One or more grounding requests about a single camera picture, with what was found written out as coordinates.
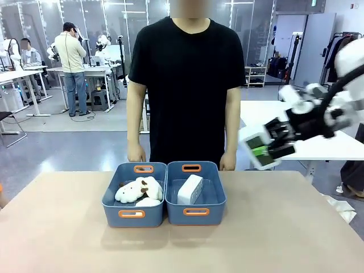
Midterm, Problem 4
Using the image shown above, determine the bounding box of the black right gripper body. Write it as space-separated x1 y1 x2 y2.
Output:
285 107 336 142

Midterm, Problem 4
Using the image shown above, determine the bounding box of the white plush sheep toy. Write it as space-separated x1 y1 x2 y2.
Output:
135 176 164 200
135 197 162 208
114 181 144 204

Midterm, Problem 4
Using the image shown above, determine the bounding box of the person's right forearm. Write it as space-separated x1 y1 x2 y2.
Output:
126 81 148 147

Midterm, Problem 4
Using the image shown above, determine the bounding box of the person's left forearm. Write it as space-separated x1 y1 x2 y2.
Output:
223 85 242 154

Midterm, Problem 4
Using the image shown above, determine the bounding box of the person's left hand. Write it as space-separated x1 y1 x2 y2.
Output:
219 151 238 171

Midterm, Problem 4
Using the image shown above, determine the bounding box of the person's right hand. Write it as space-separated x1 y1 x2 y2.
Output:
127 143 147 163

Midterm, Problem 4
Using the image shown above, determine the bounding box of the white side table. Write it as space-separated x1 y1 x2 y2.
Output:
239 100 364 180

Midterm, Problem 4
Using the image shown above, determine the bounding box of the white shoe rack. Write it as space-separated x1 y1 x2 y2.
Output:
243 65 268 88

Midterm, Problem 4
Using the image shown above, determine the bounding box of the black clothing rack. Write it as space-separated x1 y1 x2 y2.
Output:
325 31 364 84

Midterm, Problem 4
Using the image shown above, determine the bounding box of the crumpled white cloth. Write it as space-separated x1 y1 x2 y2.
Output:
320 193 358 225

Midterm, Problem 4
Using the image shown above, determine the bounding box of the person in black t-shirt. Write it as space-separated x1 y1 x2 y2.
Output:
126 10 247 171

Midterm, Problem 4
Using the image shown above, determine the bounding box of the black light stand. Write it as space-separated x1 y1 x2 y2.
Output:
117 35 129 88

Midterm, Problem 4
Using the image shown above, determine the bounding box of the black step stool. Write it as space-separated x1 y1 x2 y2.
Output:
90 89 111 111

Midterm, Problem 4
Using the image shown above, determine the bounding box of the white workshop desk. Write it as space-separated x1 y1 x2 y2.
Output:
0 65 53 117
46 63 122 114

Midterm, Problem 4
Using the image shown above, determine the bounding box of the standing man in cream shirt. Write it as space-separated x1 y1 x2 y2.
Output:
53 22 92 117

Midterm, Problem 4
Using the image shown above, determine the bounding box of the seated person in grey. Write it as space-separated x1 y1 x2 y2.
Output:
19 38 48 97

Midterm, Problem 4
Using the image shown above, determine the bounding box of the black folding chair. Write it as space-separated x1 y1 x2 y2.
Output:
0 110 28 148

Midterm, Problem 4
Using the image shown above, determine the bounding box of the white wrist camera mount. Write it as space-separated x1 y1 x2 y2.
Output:
279 83 326 115

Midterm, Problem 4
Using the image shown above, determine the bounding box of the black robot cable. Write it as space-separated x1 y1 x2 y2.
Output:
320 68 364 117

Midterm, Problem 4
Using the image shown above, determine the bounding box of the black camera tripod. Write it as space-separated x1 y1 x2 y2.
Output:
285 32 304 86

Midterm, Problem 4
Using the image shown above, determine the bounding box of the blue basket with orange handles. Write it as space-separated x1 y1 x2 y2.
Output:
101 162 168 228
165 161 228 226

